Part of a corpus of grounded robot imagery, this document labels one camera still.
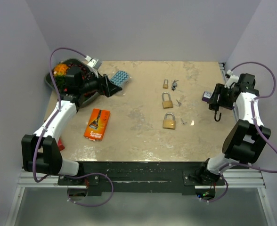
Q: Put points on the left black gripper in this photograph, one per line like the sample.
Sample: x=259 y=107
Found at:
x=106 y=86

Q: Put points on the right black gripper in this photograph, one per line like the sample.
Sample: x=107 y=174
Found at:
x=219 y=89

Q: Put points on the small brass padlock with keys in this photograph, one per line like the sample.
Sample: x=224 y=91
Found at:
x=165 y=84

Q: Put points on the long shackle brass padlock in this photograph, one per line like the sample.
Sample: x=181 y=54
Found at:
x=167 y=103

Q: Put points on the short shackle brass padlock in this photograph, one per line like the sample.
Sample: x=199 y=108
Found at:
x=169 y=121

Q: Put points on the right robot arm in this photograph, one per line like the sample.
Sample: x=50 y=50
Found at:
x=246 y=140

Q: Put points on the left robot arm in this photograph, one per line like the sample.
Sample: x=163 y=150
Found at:
x=40 y=151

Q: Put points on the blue zigzag sponge pack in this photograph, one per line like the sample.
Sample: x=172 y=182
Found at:
x=120 y=78

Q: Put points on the purple white box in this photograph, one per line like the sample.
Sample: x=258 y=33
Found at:
x=206 y=98

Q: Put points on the grey fruit tray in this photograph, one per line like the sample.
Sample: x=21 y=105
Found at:
x=61 y=84

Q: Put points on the orange razor box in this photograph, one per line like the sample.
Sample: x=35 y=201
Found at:
x=97 y=125

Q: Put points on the dark grape bunch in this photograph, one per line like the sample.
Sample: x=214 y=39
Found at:
x=81 y=66

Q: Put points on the orange flower ball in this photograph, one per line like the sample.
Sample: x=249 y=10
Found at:
x=60 y=70

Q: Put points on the red small box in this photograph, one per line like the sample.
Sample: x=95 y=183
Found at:
x=60 y=145

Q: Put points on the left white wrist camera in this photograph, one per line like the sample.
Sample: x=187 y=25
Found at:
x=93 y=63

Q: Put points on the panda keychain with keys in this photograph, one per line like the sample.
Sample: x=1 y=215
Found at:
x=174 y=85

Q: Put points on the aluminium frame rail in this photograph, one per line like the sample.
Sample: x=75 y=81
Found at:
x=135 y=128

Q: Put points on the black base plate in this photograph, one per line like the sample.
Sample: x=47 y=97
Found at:
x=141 y=177

